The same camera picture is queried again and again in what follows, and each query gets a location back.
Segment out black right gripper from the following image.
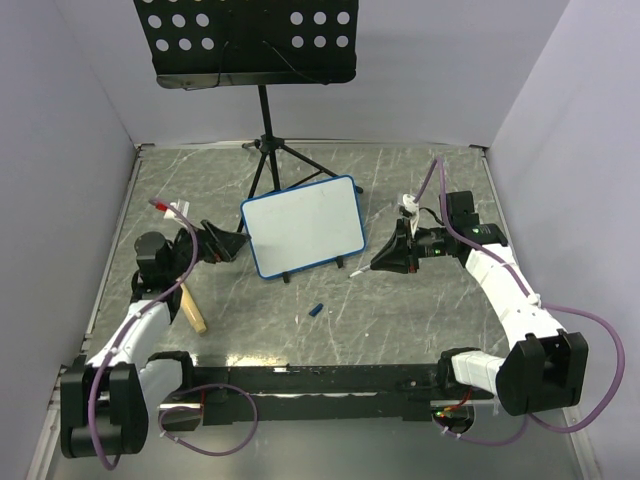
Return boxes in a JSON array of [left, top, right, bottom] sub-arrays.
[[370, 218, 453, 275]]

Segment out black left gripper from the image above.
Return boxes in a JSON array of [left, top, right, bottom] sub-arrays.
[[164, 219, 250, 280]]

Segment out white blue whiteboard marker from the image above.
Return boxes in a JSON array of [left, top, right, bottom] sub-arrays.
[[348, 265, 371, 278]]

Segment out blue framed whiteboard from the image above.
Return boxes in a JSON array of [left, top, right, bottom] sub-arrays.
[[240, 175, 366, 280]]

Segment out blue marker cap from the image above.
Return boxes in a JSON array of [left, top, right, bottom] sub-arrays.
[[309, 303, 324, 317]]

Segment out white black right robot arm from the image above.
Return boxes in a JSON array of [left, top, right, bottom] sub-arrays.
[[369, 191, 588, 416]]

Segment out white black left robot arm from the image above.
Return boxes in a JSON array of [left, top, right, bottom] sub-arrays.
[[60, 220, 250, 468]]

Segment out wooden mallet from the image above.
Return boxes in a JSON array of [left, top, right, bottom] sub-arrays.
[[181, 283, 207, 335]]

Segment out black music stand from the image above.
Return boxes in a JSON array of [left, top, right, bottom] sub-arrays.
[[132, 0, 365, 263]]

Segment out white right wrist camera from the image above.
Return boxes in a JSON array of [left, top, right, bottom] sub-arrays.
[[398, 193, 420, 238]]

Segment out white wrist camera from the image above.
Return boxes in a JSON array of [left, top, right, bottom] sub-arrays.
[[149, 199, 190, 226], [398, 193, 420, 238]]

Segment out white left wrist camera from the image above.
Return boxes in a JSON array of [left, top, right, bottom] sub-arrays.
[[149, 199, 190, 226]]

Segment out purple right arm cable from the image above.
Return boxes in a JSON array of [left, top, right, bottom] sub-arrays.
[[412, 155, 626, 434]]

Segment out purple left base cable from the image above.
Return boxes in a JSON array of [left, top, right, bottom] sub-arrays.
[[158, 383, 260, 457]]

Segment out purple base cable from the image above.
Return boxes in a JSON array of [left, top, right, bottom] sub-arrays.
[[158, 383, 260, 457], [434, 389, 531, 447]]

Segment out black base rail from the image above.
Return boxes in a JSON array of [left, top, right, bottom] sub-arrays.
[[147, 364, 493, 426]]

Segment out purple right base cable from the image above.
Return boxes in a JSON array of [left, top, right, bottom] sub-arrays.
[[434, 389, 531, 447]]

